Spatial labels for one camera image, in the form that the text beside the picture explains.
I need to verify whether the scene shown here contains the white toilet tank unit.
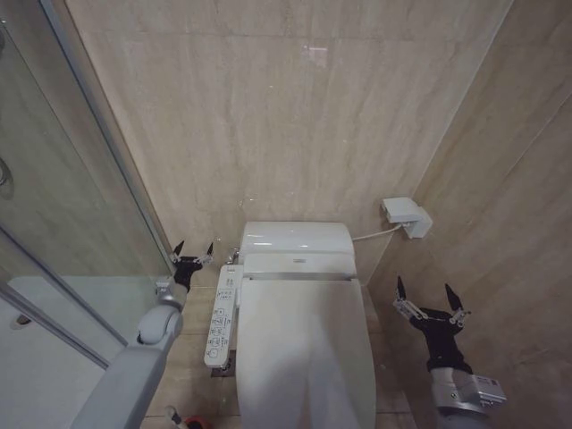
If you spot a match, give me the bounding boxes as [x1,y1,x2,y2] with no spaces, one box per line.
[240,220,359,281]

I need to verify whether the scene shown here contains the white wall socket box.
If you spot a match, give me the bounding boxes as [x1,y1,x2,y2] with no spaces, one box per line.
[380,194,433,240]

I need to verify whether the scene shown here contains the white power cable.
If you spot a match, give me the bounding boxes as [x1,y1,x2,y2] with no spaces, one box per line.
[351,223,403,242]

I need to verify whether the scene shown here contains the white toilet lid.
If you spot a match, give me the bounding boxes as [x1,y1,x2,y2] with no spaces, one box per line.
[234,273,377,429]

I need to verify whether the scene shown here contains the toilet brush handle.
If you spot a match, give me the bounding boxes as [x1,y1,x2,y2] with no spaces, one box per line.
[164,404,185,429]

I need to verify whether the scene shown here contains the white bidet control panel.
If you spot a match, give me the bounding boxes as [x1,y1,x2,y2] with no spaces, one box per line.
[203,263,245,368]

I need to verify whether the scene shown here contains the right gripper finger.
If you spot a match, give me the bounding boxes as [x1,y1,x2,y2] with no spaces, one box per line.
[392,275,424,321]
[444,282,471,327]

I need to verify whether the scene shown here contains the glass shower door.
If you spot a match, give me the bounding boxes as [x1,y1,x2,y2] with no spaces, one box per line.
[0,0,176,372]

